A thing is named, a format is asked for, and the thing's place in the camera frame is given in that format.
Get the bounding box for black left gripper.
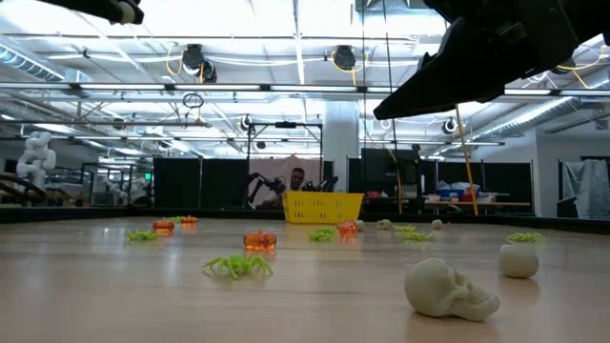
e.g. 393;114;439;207
37;0;146;26

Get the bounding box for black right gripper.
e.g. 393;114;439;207
374;0;610;120

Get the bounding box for black room partition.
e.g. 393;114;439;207
436;160;534;215
152;156;250;211

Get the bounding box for black equipment cabinet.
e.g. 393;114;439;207
347;148;423;211

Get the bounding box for wooden background work table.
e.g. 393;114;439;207
423;199;532;218

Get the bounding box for overhead light bar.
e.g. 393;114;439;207
0;81;610;96

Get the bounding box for grey cover sheet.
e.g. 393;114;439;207
561;159;610;220

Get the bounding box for yellow plastic basket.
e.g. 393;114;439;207
282;191;365;225

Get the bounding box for person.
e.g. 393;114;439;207
266;166;309;210

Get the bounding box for yellow hanging cable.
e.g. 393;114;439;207
452;102;480;218

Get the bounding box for black hanging cable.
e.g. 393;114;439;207
382;0;400;158

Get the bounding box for black ceiling cord reel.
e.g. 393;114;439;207
181;43;218;85
332;44;357;73

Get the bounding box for yellow gripper wire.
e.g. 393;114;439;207
555;45;609;90

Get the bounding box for black background rig frame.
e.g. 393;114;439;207
245;121;325;192

